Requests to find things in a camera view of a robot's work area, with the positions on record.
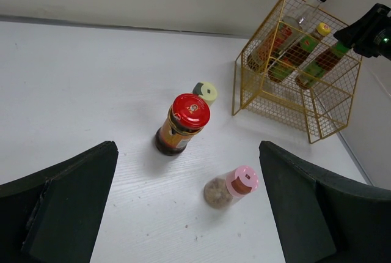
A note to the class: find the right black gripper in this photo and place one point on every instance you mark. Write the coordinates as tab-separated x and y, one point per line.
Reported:
370	35

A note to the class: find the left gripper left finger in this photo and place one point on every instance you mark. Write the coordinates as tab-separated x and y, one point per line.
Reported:
54	215

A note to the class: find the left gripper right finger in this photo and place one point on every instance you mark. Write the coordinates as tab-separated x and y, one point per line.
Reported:
322	216

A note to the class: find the ketchup bottle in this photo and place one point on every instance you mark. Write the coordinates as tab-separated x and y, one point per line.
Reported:
296	54
321	65

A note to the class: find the tall red-label sauce bottle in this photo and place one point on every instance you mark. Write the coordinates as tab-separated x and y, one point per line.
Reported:
282	35

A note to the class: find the red-lid sauce jar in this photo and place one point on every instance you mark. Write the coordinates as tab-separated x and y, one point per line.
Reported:
186	117

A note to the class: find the pink-lid spice shaker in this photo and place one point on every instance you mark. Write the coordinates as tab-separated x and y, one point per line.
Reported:
226	190

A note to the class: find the yellow-lid white shaker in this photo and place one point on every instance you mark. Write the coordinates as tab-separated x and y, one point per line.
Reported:
206	91

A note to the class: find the yellow wire basket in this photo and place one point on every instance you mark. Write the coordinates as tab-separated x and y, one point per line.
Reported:
320	111

